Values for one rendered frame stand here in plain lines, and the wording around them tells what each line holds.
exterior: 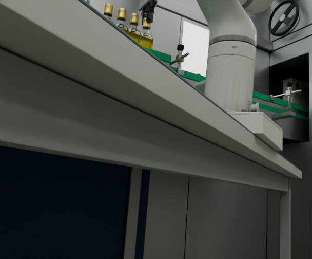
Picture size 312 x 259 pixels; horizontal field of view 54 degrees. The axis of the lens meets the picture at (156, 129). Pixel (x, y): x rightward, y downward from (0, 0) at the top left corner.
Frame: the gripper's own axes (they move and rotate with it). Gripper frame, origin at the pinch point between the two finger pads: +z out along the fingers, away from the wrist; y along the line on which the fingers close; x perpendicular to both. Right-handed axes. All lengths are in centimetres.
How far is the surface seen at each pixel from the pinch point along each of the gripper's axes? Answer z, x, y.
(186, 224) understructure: 87, 37, -16
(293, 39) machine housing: -19, 92, 0
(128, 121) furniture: 64, -38, 83
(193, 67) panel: 9.0, 33.4, -12.8
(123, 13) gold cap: 2.4, -11.8, 2.1
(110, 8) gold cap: 2.3, -17.3, 2.0
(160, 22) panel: -8.1, 12.3, -12.1
